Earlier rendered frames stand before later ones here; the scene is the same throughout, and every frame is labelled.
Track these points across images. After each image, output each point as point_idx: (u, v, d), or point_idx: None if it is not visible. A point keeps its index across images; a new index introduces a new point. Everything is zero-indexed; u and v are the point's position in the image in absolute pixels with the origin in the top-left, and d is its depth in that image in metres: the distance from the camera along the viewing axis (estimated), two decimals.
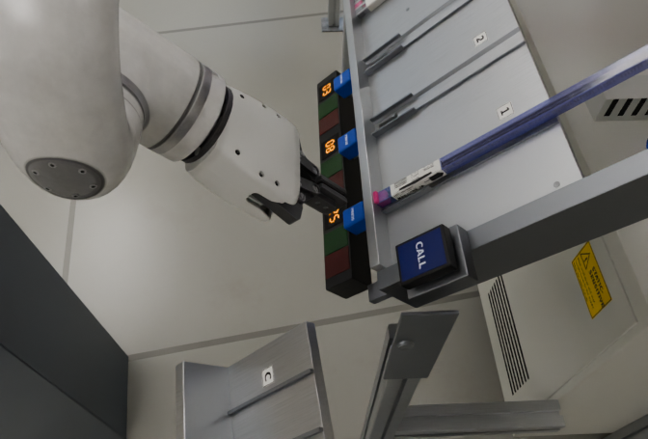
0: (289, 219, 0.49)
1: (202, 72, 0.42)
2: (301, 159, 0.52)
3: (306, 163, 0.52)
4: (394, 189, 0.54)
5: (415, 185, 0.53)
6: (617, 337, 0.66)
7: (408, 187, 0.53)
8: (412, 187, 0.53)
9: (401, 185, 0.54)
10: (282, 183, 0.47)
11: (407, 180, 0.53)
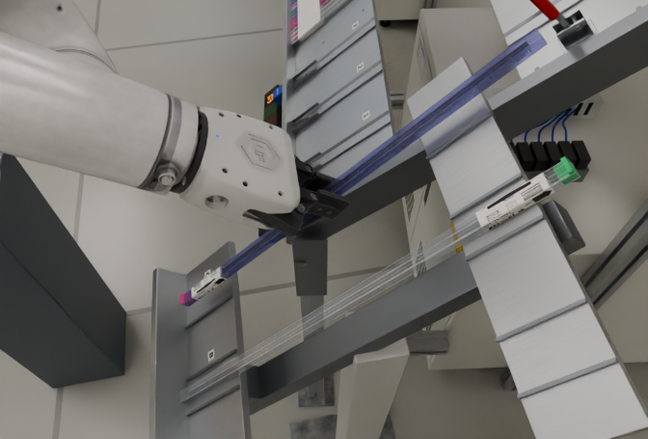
0: None
1: None
2: None
3: None
4: (194, 292, 0.66)
5: (205, 288, 0.65)
6: None
7: (202, 290, 0.65)
8: (204, 290, 0.65)
9: (198, 288, 0.66)
10: None
11: (201, 285, 0.65)
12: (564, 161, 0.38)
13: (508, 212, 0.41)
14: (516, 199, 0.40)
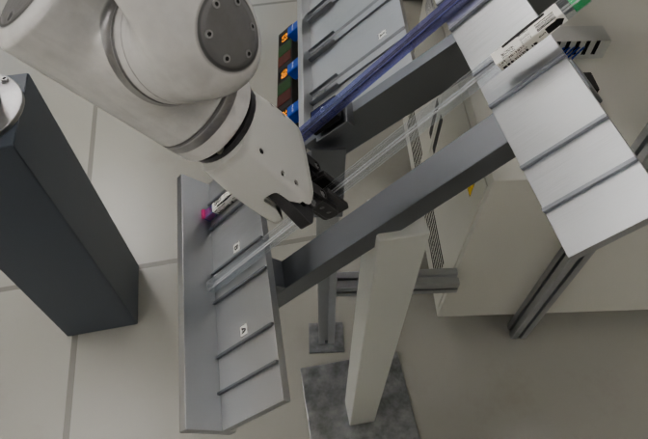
0: (302, 223, 0.48)
1: None
2: (305, 156, 0.52)
3: (310, 159, 0.53)
4: (214, 206, 0.71)
5: (226, 202, 0.70)
6: (479, 202, 0.97)
7: (222, 204, 0.70)
8: (225, 204, 0.70)
9: (218, 203, 0.70)
10: (300, 182, 0.46)
11: (221, 199, 0.70)
12: None
13: (522, 46, 0.42)
14: (529, 32, 0.42)
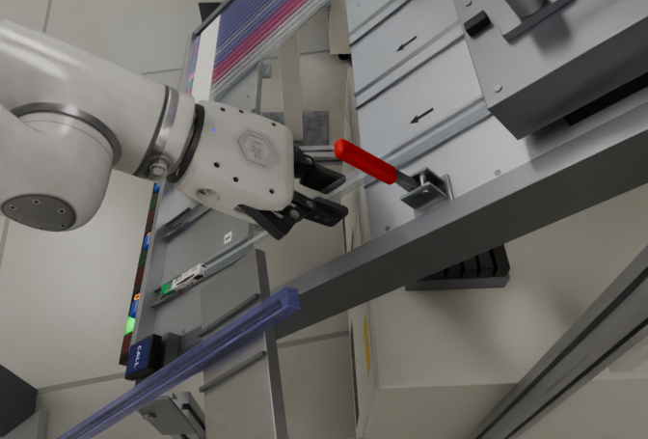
0: None
1: None
2: None
3: (284, 210, 0.52)
4: None
5: None
6: (372, 396, 0.82)
7: None
8: None
9: None
10: None
11: None
12: (162, 289, 0.70)
13: (190, 270, 0.68)
14: (183, 276, 0.68)
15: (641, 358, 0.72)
